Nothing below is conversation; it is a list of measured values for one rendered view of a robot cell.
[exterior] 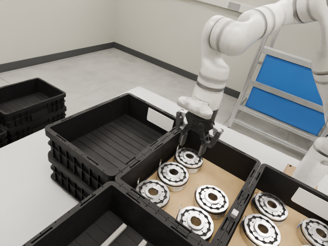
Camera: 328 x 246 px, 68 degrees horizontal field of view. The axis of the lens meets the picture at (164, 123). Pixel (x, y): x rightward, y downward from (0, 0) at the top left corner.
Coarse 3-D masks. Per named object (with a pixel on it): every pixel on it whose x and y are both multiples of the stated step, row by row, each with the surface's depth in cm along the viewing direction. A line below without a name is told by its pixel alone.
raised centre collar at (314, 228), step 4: (312, 228) 70; (316, 228) 70; (320, 228) 70; (324, 228) 70; (312, 232) 69; (316, 232) 69; (324, 232) 70; (316, 236) 68; (320, 236) 68; (320, 240) 67; (324, 240) 67
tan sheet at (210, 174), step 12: (204, 168) 88; (216, 168) 89; (192, 180) 82; (204, 180) 83; (216, 180) 84; (228, 180) 85; (240, 180) 86; (180, 192) 77; (192, 192) 78; (228, 192) 80; (168, 204) 72; (180, 204) 73; (192, 204) 74; (228, 204) 76; (216, 228) 68
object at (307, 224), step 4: (304, 220) 72; (308, 220) 73; (312, 220) 73; (316, 220) 73; (304, 224) 71; (308, 224) 72; (312, 224) 72; (316, 224) 72; (320, 224) 72; (324, 224) 72; (304, 228) 70; (308, 228) 70; (304, 232) 69; (308, 232) 69; (308, 236) 68; (312, 236) 68; (308, 240) 67; (312, 240) 67; (316, 240) 67; (312, 244) 67; (316, 244) 66; (320, 244) 67; (324, 244) 67
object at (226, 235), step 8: (264, 168) 78; (272, 168) 79; (256, 176) 74; (288, 176) 77; (304, 184) 75; (248, 192) 68; (320, 192) 74; (240, 208) 63; (232, 224) 60; (224, 240) 54
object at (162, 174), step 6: (168, 162) 82; (162, 168) 80; (180, 168) 81; (162, 174) 78; (186, 174) 79; (162, 180) 76; (168, 180) 76; (174, 180) 76; (180, 180) 77; (186, 180) 77
